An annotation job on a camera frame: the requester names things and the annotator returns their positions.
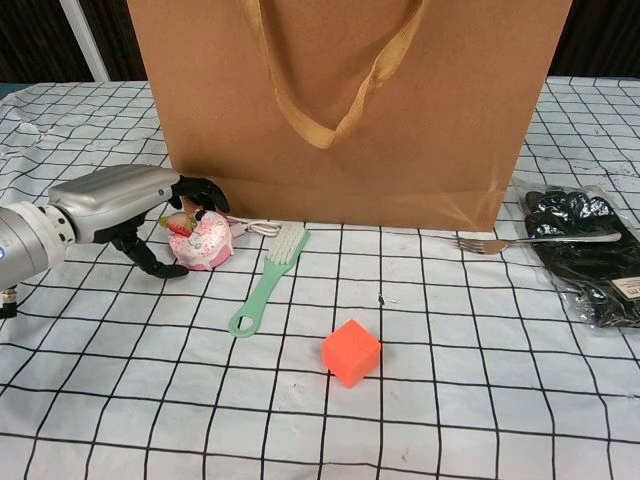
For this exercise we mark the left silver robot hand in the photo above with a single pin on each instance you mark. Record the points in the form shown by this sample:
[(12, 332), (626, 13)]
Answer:
[(110, 200)]

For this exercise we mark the packaged black gloves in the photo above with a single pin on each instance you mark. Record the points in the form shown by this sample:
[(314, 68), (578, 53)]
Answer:
[(585, 270)]

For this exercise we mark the metal fork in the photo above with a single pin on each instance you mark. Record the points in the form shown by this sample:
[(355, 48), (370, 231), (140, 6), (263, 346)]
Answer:
[(492, 246)]

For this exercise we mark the brown paper shopping bag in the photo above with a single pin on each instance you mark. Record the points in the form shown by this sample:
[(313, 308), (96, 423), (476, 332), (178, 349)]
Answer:
[(225, 125)]

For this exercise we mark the white partition post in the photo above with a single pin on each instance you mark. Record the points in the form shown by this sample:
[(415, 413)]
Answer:
[(90, 40)]

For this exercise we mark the orange cube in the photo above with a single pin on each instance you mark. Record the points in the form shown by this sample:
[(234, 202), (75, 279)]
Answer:
[(350, 352)]

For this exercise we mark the teal padded table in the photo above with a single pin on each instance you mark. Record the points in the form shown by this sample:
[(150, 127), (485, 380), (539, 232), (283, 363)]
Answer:
[(6, 89)]

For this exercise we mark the white checkered tablecloth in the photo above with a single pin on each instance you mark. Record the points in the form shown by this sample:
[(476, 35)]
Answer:
[(200, 425)]

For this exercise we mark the pink toy cake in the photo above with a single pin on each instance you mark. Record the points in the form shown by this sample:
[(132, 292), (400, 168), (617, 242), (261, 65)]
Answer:
[(207, 245)]

